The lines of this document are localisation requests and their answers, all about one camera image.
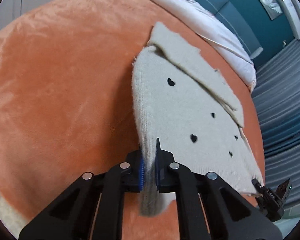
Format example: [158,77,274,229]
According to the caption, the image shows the cream knit sweater black hearts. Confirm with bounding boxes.
[132,22,262,217]

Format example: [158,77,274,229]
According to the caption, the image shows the white fluffy fleece garment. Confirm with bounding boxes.
[0,195,29,239]

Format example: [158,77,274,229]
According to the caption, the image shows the orange plush blanket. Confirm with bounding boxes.
[0,0,264,239]

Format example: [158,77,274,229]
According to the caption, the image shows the blue-grey striped curtain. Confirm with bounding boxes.
[252,40,300,207]

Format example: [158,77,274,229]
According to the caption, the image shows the teal padded headboard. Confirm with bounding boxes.
[195,0,294,69]

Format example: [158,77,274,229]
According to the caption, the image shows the white quilt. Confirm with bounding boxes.
[151,0,257,92]

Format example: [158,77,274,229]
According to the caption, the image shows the white wall air conditioner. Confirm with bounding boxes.
[277,0,300,40]

